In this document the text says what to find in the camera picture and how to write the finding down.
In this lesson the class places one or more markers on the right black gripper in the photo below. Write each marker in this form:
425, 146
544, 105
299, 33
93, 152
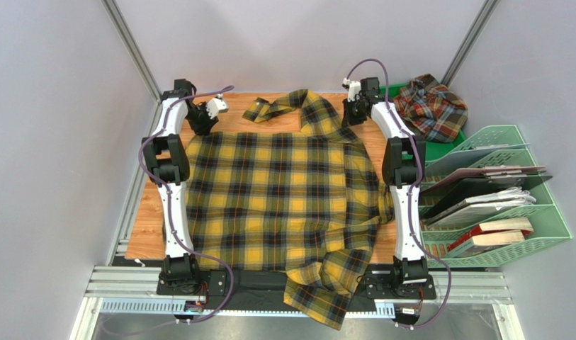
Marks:
354, 112

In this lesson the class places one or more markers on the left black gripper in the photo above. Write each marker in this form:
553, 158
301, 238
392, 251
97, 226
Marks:
204, 128

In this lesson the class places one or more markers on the yellow plaid long sleeve shirt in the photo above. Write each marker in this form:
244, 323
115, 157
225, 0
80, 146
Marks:
306, 203

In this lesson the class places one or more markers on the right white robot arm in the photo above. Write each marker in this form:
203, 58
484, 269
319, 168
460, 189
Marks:
402, 170

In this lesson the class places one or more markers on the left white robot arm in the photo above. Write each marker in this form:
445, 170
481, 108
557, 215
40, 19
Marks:
163, 158

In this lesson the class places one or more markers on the white paper stack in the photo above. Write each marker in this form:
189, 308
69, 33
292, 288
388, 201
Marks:
495, 200

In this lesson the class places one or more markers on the red plaid shirt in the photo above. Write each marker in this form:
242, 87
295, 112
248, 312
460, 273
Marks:
430, 109

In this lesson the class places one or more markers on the dark clipboard folder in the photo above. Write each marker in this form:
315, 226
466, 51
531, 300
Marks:
470, 182

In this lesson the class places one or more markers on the green mesh file organizer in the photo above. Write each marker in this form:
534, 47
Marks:
494, 145

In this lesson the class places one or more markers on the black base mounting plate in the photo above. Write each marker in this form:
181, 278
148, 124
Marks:
264, 290

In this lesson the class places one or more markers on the red book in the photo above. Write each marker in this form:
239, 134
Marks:
487, 236

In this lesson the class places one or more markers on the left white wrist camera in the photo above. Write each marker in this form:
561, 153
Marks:
216, 106

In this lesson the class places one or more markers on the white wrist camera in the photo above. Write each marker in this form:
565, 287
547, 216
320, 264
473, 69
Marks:
216, 106
353, 88

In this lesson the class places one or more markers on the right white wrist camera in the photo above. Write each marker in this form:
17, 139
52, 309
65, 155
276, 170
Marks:
353, 88

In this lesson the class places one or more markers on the aluminium frame rail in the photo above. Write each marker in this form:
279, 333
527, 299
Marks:
131, 289

